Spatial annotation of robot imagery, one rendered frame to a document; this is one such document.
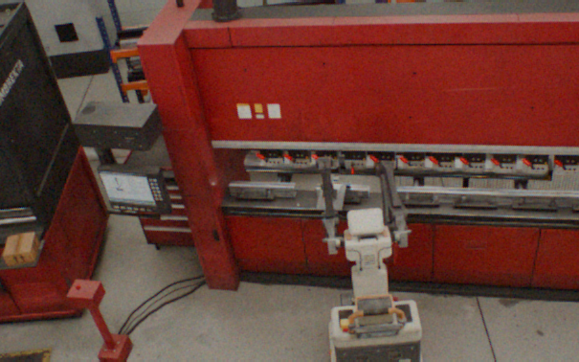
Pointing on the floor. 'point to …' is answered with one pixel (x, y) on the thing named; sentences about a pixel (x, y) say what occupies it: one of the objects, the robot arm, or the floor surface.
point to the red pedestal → (86, 289)
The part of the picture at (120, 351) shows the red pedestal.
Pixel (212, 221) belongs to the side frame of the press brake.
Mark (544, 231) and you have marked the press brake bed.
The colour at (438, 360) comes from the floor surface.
